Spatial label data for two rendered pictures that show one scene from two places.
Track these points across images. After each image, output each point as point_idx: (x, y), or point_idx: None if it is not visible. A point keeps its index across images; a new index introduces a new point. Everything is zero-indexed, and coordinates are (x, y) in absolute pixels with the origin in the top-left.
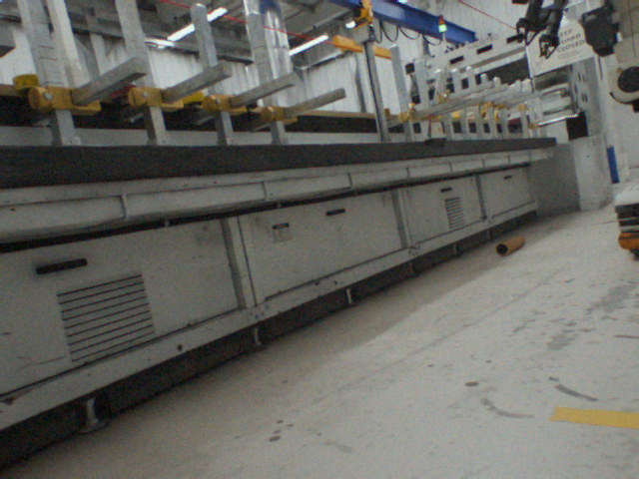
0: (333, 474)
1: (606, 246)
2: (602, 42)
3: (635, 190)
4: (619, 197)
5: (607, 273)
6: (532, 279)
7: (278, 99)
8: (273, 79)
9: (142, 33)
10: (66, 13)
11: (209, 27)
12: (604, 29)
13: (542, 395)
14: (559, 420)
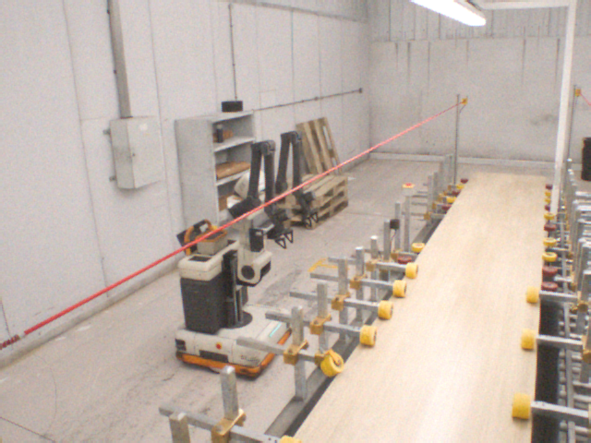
0: None
1: (278, 377)
2: (271, 236)
3: (277, 310)
4: (287, 310)
5: (307, 329)
6: (337, 334)
7: (427, 208)
8: (427, 200)
9: (439, 179)
10: (558, 137)
11: (433, 178)
12: (270, 230)
13: (350, 272)
14: (349, 268)
